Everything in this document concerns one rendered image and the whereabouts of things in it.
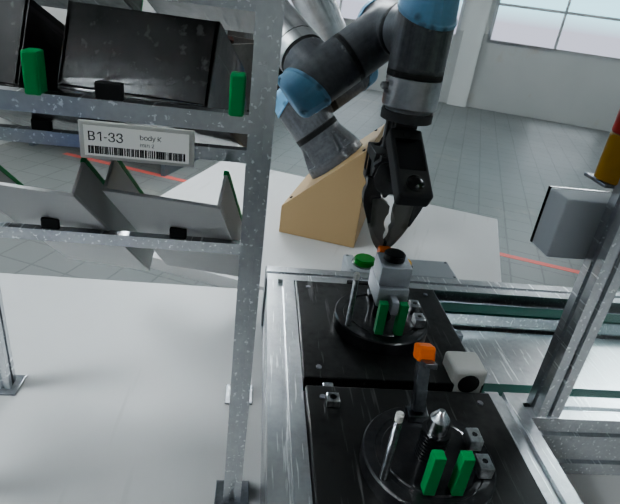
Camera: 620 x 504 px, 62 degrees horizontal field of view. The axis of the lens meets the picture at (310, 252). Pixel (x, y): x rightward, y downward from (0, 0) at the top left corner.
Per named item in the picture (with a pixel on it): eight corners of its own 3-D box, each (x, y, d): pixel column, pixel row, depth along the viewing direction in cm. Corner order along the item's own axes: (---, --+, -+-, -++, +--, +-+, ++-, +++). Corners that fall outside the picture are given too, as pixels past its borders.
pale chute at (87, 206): (67, 258, 81) (76, 231, 82) (149, 271, 80) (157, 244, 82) (-49, 177, 54) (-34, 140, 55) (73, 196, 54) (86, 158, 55)
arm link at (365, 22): (325, 28, 78) (350, 36, 69) (387, -18, 77) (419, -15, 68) (350, 72, 82) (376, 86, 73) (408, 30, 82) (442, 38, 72)
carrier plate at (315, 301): (294, 289, 88) (295, 279, 87) (430, 298, 90) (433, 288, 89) (302, 388, 66) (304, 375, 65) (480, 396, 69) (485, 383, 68)
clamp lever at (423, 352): (406, 406, 59) (413, 341, 58) (423, 407, 59) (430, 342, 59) (416, 419, 56) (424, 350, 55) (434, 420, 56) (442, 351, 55)
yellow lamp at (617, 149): (584, 171, 58) (601, 128, 56) (625, 175, 59) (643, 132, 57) (610, 187, 54) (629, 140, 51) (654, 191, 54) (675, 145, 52)
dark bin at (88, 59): (163, 146, 72) (171, 93, 72) (256, 160, 71) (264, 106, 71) (56, 88, 44) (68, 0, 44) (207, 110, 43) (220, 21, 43)
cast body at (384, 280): (367, 282, 78) (375, 241, 74) (395, 284, 78) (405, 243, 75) (377, 314, 70) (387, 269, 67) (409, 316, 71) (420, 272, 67)
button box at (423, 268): (338, 280, 103) (343, 252, 100) (440, 287, 105) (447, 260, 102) (343, 299, 96) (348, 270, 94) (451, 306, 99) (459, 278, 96)
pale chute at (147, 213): (165, 265, 82) (172, 239, 84) (247, 278, 82) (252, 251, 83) (100, 190, 56) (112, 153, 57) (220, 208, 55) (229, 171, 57)
